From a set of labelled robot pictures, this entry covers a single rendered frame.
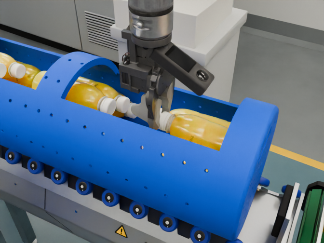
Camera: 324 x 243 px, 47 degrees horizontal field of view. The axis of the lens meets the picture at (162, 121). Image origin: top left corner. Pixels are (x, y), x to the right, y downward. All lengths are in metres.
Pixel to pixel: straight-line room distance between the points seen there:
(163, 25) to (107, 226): 0.53
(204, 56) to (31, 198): 0.60
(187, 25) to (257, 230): 0.54
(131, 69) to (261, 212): 0.47
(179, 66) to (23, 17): 2.98
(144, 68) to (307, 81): 2.53
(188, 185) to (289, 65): 2.68
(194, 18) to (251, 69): 2.19
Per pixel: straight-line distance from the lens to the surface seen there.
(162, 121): 0.74
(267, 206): 0.94
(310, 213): 1.01
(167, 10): 0.61
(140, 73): 0.67
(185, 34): 1.03
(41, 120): 0.80
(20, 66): 1.06
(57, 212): 1.03
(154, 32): 0.62
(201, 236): 0.82
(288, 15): 3.62
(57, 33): 3.32
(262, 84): 2.99
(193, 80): 0.64
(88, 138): 0.74
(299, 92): 2.98
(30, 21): 3.51
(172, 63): 0.64
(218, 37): 1.10
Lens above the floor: 1.66
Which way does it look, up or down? 41 degrees down
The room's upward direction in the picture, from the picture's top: straight up
